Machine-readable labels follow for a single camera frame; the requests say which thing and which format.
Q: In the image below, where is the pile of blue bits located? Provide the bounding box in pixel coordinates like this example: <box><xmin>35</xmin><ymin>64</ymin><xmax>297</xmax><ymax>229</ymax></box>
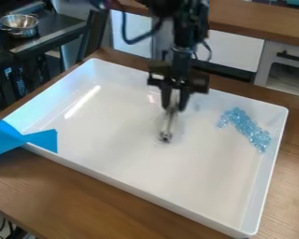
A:
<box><xmin>215</xmin><ymin>106</ymin><xmax>274</xmax><ymax>154</ymax></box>

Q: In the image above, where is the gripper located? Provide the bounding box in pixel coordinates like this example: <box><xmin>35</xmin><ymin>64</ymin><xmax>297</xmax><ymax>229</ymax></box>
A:
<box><xmin>145</xmin><ymin>46</ymin><xmax>211</xmax><ymax>112</ymax></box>

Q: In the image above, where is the silver pot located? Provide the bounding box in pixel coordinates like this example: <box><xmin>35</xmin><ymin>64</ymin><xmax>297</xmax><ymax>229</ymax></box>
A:
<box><xmin>0</xmin><ymin>13</ymin><xmax>41</xmax><ymax>39</ymax></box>

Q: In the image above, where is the silver tool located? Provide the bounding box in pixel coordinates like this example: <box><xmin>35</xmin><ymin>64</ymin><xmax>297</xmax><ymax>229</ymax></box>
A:
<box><xmin>158</xmin><ymin>106</ymin><xmax>180</xmax><ymax>144</ymax></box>

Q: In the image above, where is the black table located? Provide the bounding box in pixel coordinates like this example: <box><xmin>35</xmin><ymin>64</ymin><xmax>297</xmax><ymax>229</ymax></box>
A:
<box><xmin>0</xmin><ymin>8</ymin><xmax>108</xmax><ymax>117</ymax></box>

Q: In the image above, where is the white tray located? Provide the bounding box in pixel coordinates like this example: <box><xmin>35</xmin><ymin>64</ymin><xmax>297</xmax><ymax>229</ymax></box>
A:
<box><xmin>1</xmin><ymin>57</ymin><xmax>291</xmax><ymax>239</ymax></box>

